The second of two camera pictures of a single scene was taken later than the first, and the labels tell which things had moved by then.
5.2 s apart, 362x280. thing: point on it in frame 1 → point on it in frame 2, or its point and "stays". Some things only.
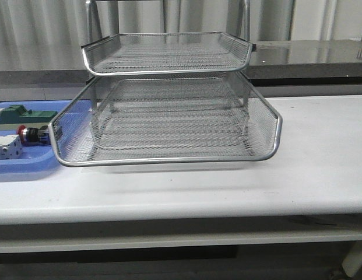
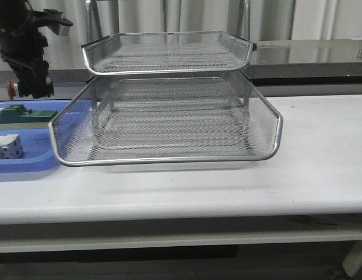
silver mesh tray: x=125 y=118 stays
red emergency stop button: x=40 y=135 → x=11 y=90
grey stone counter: x=274 y=63 stays
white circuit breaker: x=7 y=147 stays
